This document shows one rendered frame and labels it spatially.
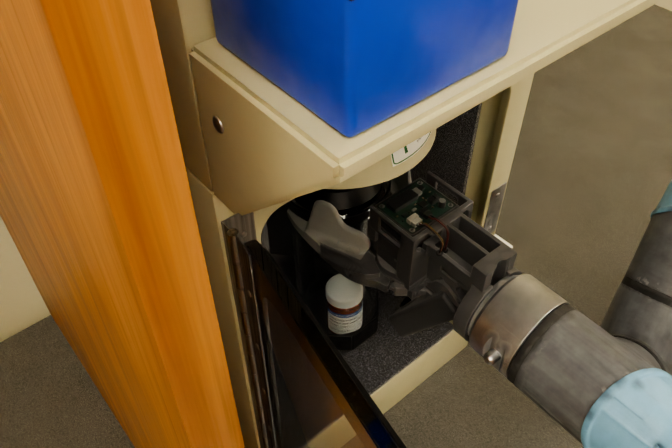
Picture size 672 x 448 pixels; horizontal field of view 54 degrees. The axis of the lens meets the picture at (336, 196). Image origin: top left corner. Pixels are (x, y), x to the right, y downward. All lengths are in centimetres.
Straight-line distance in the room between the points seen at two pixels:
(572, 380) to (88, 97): 38
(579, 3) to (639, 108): 100
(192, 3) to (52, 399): 66
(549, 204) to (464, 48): 83
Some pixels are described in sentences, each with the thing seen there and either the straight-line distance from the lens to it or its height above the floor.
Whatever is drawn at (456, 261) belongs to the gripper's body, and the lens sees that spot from 54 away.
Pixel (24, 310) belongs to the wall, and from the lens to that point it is 101.
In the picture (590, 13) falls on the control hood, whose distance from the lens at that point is 37.
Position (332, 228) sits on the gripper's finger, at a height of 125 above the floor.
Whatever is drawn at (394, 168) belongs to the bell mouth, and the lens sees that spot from 53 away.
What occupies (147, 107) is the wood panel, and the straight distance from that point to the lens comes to 22.
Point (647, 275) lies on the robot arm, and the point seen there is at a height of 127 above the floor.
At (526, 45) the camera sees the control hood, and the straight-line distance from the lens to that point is 34.
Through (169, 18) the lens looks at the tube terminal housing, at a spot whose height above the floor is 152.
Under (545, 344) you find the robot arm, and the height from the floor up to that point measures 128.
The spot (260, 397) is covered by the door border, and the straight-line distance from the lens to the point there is 55.
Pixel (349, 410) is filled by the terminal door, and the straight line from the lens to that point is 33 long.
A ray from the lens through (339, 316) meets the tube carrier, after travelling 73.
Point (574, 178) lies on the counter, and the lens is 116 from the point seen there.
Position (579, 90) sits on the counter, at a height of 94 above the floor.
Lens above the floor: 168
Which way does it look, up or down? 44 degrees down
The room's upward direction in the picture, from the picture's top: straight up
